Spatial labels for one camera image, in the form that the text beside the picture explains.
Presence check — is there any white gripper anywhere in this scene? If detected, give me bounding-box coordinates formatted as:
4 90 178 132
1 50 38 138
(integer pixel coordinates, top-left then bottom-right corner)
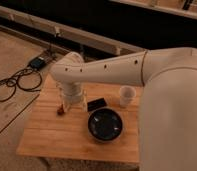
60 83 83 110

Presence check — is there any black ceramic bowl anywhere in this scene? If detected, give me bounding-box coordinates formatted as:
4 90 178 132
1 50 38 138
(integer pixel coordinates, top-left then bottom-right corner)
88 108 123 141

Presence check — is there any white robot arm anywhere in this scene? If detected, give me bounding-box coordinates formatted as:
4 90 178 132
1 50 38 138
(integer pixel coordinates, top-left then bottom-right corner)
51 47 197 171

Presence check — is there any small black box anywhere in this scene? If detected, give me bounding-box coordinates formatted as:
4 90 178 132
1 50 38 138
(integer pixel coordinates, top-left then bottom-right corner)
87 98 107 112

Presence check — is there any wooden table board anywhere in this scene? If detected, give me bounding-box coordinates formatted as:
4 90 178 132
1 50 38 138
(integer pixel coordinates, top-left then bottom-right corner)
17 76 142 163

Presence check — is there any black power adapter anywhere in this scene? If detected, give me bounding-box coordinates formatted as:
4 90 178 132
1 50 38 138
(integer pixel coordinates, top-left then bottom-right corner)
28 57 46 70

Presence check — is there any white paper cup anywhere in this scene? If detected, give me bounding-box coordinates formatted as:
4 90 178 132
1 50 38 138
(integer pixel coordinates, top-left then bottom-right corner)
119 86 136 107

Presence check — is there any brown wooden-handled tool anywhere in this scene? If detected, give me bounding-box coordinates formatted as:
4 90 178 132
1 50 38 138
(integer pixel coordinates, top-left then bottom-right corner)
57 105 65 116

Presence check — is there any black coiled cable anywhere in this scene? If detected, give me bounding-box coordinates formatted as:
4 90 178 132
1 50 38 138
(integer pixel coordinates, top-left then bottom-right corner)
0 67 44 105

